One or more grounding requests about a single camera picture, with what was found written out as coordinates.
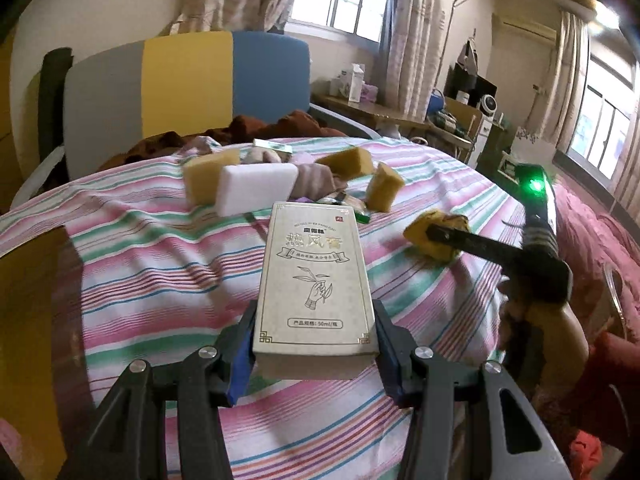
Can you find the pinkish grey cloth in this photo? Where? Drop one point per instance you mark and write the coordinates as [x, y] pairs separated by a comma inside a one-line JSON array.
[[315, 180]]

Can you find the black bag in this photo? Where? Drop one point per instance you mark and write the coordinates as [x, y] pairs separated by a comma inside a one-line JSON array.
[[470, 77]]

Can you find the brown blanket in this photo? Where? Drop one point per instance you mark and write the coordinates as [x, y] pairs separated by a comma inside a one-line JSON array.
[[260, 125]]

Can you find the person's right hand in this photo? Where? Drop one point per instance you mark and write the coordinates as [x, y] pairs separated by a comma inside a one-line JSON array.
[[555, 335]]

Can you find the white desk fan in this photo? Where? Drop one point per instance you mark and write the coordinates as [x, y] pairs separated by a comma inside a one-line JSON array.
[[487, 109]]

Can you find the small green packet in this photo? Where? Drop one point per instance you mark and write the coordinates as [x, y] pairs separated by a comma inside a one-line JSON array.
[[363, 217]]

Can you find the white plastic tube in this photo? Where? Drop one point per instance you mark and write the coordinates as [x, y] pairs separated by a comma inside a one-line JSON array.
[[37, 180]]

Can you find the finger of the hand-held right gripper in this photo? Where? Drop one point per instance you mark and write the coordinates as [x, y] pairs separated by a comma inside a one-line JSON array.
[[475, 244]]

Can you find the grey yellow blue headboard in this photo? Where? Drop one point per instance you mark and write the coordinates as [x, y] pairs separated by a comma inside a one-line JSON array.
[[185, 85]]

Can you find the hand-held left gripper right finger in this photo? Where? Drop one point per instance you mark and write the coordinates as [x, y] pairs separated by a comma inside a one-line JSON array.
[[392, 362]]

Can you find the pink tissue box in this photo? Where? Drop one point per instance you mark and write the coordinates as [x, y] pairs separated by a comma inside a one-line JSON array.
[[371, 92]]

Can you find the striped bed sheet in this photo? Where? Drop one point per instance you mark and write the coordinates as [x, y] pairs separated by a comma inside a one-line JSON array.
[[175, 270]]

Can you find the pink blanket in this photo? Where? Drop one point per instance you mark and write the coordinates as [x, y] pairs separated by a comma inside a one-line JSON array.
[[595, 240]]

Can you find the wall air conditioner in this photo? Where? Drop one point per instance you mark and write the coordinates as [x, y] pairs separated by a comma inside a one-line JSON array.
[[530, 30]]

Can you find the yellow sponge block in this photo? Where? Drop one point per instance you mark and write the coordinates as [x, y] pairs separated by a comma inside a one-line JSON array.
[[384, 187], [202, 175], [450, 225], [350, 160]]

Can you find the wooden desk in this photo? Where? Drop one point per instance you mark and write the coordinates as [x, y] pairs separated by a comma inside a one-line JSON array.
[[385, 112]]

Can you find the small silver box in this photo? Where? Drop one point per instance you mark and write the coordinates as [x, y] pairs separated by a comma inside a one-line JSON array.
[[272, 146]]

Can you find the person's right forearm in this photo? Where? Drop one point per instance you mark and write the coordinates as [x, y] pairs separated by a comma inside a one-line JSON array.
[[605, 390]]

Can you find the white sponge block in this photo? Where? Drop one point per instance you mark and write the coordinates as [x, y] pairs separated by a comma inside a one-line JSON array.
[[255, 189]]

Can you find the beige printed carton box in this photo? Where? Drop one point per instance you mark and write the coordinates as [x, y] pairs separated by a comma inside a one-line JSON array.
[[315, 285]]

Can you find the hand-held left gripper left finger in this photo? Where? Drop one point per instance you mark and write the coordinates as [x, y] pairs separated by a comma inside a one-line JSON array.
[[239, 362]]

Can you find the white carton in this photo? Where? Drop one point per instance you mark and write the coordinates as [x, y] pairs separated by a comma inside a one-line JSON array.
[[356, 82]]

